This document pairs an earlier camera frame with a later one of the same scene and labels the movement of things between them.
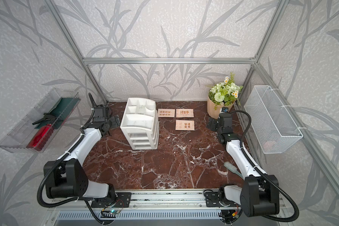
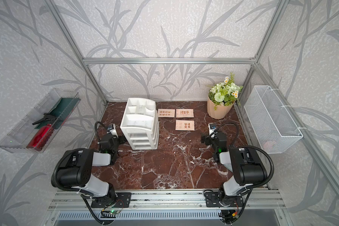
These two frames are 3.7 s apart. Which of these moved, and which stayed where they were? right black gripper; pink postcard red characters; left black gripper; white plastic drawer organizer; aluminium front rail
Moved: right black gripper; left black gripper
Stayed: white plastic drawer organizer; pink postcard red characters; aluminium front rail
